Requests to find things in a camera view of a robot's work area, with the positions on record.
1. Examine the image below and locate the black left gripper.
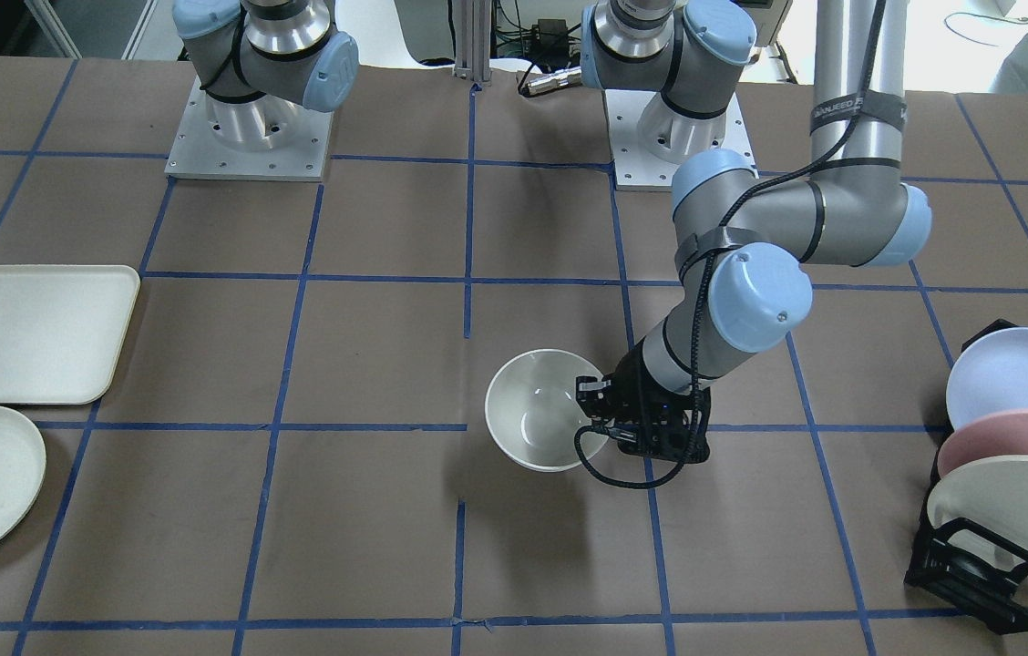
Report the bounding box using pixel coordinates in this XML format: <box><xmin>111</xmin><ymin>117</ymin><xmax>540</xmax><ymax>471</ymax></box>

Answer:
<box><xmin>575</xmin><ymin>342</ymin><xmax>710</xmax><ymax>464</ymax></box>

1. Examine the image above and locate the white ceramic bowl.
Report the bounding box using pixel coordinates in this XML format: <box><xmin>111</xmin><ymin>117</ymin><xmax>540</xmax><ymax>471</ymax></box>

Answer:
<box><xmin>484</xmin><ymin>349</ymin><xmax>599</xmax><ymax>473</ymax></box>

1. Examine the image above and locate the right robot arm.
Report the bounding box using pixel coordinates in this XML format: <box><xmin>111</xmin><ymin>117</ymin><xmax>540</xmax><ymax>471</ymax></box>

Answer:
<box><xmin>0</xmin><ymin>1</ymin><xmax>357</xmax><ymax>288</ymax></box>

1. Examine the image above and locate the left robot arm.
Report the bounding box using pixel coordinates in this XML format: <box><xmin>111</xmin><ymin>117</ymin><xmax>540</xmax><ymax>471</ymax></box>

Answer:
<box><xmin>577</xmin><ymin>1</ymin><xmax>933</xmax><ymax>466</ymax></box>

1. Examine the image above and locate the white rectangular tray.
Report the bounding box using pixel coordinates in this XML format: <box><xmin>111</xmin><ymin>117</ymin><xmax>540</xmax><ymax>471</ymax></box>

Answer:
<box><xmin>0</xmin><ymin>264</ymin><xmax>140</xmax><ymax>405</ymax></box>

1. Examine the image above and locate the black plate rack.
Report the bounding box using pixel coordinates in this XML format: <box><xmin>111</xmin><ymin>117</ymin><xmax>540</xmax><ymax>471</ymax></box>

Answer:
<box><xmin>904</xmin><ymin>319</ymin><xmax>1028</xmax><ymax>634</ymax></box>

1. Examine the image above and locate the blue plate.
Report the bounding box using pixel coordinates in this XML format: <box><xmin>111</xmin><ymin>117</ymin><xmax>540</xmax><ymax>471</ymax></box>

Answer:
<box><xmin>946</xmin><ymin>327</ymin><xmax>1028</xmax><ymax>428</ymax></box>

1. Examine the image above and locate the pink plate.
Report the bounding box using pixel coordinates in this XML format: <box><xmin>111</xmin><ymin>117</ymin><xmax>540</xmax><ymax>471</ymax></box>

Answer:
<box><xmin>937</xmin><ymin>408</ymin><xmax>1028</xmax><ymax>477</ymax></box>

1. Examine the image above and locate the cream plate in rack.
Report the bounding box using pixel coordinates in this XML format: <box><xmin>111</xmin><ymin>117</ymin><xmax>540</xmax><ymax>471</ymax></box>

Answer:
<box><xmin>926</xmin><ymin>455</ymin><xmax>1028</xmax><ymax>581</ymax></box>

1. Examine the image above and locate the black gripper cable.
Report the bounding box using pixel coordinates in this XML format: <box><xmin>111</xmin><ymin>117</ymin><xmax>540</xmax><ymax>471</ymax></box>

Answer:
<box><xmin>573</xmin><ymin>0</ymin><xmax>889</xmax><ymax>490</ymax></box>

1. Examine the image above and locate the aluminium frame post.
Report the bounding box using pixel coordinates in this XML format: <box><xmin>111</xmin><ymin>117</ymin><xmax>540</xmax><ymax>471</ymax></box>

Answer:
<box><xmin>450</xmin><ymin>0</ymin><xmax>493</xmax><ymax>87</ymax></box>

